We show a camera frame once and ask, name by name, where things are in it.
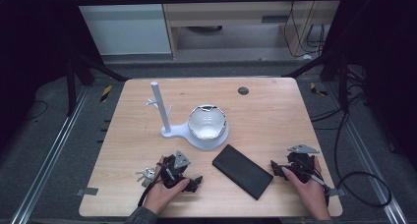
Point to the yellow black striped tape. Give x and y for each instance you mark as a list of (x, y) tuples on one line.
[(106, 93), (316, 89)]

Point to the white bowl with patterned rim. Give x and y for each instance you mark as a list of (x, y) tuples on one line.
[(207, 124)]

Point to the white key stand with base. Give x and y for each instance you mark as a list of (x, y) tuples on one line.
[(158, 99)]

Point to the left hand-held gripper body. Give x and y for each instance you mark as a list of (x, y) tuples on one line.
[(170, 178)]

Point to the aluminium floor rail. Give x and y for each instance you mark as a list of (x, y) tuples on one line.
[(46, 171), (367, 158)]

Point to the light wooden desk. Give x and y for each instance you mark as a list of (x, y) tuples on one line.
[(229, 14)]

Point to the black metal frame stand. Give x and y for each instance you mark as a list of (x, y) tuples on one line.
[(71, 86), (342, 83)]

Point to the person's left hand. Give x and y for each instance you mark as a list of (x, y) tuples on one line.
[(160, 196)]

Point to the black curtain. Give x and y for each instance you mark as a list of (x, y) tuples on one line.
[(387, 53), (32, 53)]

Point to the silver bunch of keys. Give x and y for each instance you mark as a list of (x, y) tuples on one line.
[(147, 175)]

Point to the person's right hand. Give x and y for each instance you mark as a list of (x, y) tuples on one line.
[(308, 194)]

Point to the black rectangular wallet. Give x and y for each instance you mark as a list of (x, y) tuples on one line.
[(242, 171)]

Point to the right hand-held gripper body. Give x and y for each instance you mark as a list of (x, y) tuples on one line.
[(300, 166)]

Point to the grey round table grommet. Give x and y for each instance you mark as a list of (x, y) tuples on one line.
[(243, 90)]

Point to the grey tape strip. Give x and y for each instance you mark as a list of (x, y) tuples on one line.
[(338, 192), (88, 191)]

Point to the white cabinet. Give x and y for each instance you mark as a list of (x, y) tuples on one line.
[(124, 30)]

